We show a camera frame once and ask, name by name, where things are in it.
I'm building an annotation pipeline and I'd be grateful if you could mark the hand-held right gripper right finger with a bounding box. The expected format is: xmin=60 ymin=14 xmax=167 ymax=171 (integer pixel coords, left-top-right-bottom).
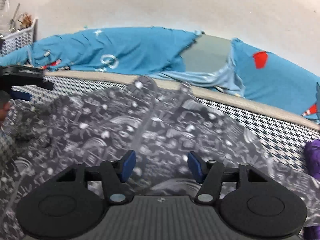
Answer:
xmin=187 ymin=151 xmax=265 ymax=204

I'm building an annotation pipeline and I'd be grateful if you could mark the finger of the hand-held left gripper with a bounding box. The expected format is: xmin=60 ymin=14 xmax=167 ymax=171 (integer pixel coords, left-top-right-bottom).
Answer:
xmin=10 ymin=91 xmax=32 ymax=102
xmin=37 ymin=77 xmax=54 ymax=91

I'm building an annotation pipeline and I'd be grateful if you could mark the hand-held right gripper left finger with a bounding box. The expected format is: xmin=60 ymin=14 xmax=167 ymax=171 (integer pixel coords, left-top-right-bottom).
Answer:
xmin=54 ymin=149 xmax=137 ymax=204

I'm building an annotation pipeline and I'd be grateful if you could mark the grey doodle-print fleece garment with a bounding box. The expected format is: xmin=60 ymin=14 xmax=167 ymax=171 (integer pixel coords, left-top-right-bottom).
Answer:
xmin=0 ymin=75 xmax=320 ymax=240

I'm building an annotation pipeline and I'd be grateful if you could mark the person's left hand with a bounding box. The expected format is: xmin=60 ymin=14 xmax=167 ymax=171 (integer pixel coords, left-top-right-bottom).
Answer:
xmin=0 ymin=91 xmax=12 ymax=130

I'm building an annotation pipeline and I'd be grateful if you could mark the white perforated plastic basket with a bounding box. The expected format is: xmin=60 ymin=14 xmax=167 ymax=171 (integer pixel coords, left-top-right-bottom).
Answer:
xmin=0 ymin=17 xmax=39 ymax=55

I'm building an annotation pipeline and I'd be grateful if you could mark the brown paper bag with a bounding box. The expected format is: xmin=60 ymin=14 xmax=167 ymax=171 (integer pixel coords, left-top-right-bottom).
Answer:
xmin=20 ymin=12 xmax=34 ymax=28

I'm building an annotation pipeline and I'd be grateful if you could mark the long blue airplane-print cushion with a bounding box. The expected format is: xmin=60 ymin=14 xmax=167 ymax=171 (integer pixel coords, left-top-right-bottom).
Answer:
xmin=27 ymin=26 xmax=204 ymax=74

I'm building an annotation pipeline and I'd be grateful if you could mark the blue beige houndstooth mat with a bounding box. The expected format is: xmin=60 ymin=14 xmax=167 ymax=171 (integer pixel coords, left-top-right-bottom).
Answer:
xmin=0 ymin=69 xmax=320 ymax=163

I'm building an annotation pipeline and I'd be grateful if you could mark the light blue cloth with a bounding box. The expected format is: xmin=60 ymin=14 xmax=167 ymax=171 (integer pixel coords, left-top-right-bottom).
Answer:
xmin=160 ymin=62 xmax=245 ymax=98

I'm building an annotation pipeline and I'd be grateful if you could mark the purple garment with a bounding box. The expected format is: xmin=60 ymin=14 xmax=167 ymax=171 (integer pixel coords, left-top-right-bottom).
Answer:
xmin=302 ymin=140 xmax=320 ymax=240

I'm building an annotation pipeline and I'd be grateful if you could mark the blue airplane-print cushion red patch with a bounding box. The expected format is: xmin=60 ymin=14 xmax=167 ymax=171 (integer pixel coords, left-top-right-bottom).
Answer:
xmin=230 ymin=38 xmax=320 ymax=125

